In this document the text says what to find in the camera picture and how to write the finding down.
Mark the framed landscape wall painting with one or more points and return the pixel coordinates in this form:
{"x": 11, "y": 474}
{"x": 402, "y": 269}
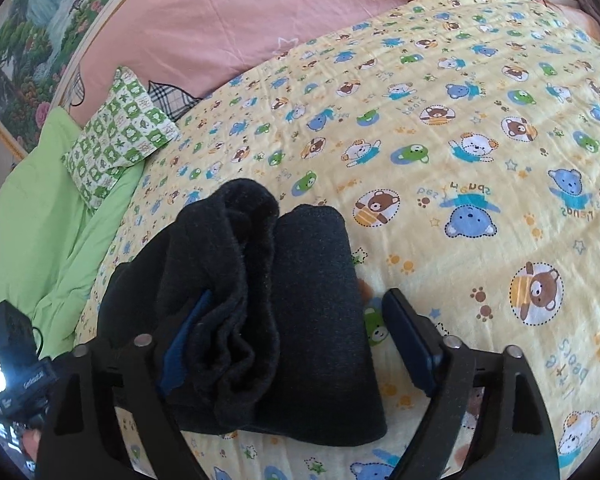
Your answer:
{"x": 35, "y": 40}

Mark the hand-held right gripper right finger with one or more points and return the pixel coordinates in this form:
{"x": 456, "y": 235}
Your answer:
{"x": 407, "y": 332}

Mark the pink quilt with plaid hearts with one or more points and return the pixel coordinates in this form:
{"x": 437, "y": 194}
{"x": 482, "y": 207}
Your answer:
{"x": 220, "y": 30}

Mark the yellow bear-print bed sheet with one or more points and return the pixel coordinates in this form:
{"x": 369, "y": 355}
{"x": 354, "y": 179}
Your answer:
{"x": 455, "y": 160}

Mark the black pants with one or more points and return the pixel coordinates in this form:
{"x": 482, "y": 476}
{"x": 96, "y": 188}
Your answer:
{"x": 300, "y": 320}

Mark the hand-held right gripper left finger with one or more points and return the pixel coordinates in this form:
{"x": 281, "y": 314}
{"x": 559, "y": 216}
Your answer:
{"x": 182, "y": 347}

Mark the green checkered pillow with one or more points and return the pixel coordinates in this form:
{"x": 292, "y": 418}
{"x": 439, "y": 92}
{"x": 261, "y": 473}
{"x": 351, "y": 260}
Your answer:
{"x": 120, "y": 135}

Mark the light green blanket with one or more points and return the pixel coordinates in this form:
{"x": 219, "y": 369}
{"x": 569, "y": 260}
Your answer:
{"x": 55, "y": 240}

